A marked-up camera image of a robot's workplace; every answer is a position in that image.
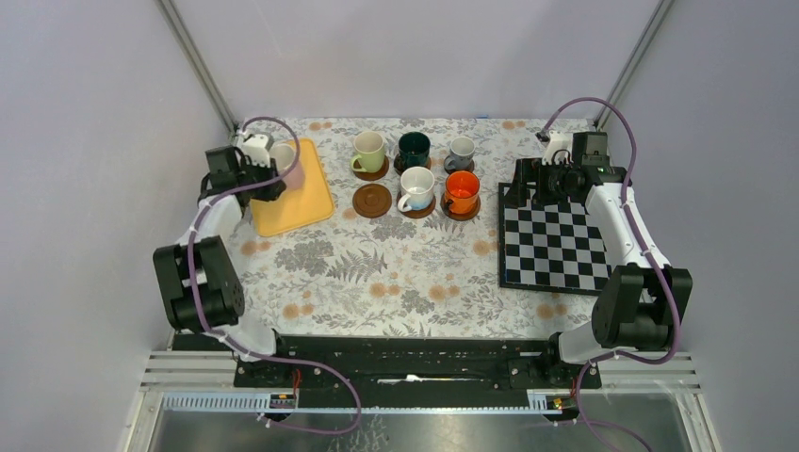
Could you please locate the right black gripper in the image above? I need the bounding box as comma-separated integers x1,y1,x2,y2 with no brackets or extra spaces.
501,158,577,208

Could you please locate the pink white mug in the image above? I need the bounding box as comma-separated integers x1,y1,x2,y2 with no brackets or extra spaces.
269,143,305,190

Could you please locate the yellow tray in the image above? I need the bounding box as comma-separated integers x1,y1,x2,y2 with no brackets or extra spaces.
250,137,335,237

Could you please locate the orange mug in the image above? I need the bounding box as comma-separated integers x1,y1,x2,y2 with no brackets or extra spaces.
444,170,481,213

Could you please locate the grey mug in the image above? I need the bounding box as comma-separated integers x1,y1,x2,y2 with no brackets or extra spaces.
444,137,476,174

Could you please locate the brown wooden coaster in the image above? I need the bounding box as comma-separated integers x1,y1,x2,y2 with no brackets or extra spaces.
400,196,437,218
439,196,481,221
393,155,432,175
351,184,393,218
352,157,390,182

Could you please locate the light green mug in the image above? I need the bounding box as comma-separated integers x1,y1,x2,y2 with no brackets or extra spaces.
351,131,385,173

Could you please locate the dark green mug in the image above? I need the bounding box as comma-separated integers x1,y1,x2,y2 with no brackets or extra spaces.
397,132,431,170

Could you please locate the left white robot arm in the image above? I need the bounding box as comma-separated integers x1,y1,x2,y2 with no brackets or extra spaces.
153,145,293,387

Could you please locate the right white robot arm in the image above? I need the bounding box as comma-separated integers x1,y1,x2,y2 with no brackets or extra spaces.
503,132,693,388

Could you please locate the black white checkerboard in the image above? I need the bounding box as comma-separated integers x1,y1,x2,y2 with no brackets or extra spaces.
497,183,611,296

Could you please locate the floral tablecloth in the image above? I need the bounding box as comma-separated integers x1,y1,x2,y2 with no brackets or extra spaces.
226,118,595,339

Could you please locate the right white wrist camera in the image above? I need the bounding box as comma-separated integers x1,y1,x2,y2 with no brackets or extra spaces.
540,130,573,165

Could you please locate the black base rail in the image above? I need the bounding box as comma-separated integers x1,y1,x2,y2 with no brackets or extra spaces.
234,334,601,409

